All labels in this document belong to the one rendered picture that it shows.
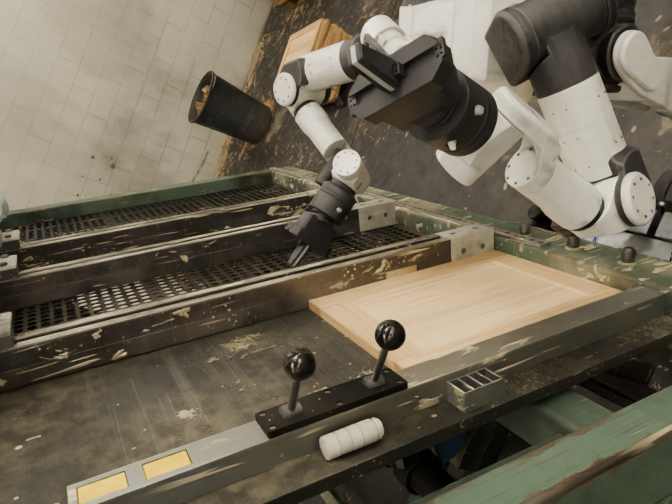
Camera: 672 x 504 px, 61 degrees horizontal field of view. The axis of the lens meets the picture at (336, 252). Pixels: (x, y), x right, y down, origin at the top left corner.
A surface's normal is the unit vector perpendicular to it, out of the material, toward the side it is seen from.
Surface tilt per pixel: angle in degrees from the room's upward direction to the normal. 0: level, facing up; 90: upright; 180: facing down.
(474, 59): 46
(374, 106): 16
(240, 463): 90
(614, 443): 59
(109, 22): 90
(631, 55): 90
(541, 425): 31
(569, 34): 67
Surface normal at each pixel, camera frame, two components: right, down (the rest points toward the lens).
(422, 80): -0.69, -0.15
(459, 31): -0.89, 0.08
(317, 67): -0.72, 0.18
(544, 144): 0.11, 0.65
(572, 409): -0.08, -0.95
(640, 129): -0.80, -0.31
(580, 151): -0.70, 0.47
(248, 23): 0.52, 0.07
